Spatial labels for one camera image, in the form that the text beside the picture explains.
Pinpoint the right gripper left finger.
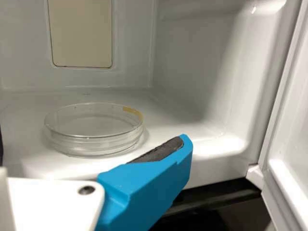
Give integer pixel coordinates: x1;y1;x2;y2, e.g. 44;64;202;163
0;125;4;167

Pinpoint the petri dish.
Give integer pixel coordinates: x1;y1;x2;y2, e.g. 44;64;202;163
43;102;146;157

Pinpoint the black platform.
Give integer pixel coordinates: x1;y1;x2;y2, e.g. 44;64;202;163
154;179;275;231

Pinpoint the white incubator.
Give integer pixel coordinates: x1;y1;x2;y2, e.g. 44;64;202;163
0;0;304;193

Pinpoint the incubator door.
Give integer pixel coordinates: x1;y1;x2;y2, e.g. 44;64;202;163
246;0;308;231

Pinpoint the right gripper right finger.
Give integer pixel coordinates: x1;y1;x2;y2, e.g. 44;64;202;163
95;133;194;231

